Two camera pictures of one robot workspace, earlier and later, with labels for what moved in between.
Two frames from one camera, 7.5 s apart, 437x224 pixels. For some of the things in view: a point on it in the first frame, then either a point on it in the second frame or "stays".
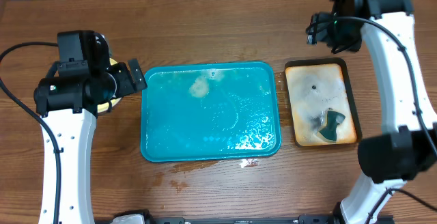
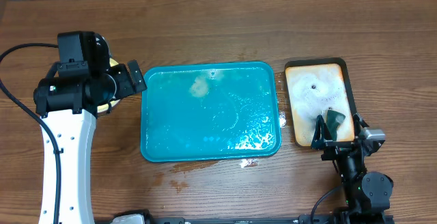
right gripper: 321,33 → 322,138
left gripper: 128,86 stays
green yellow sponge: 329,119 stays
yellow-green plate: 104,106 stays
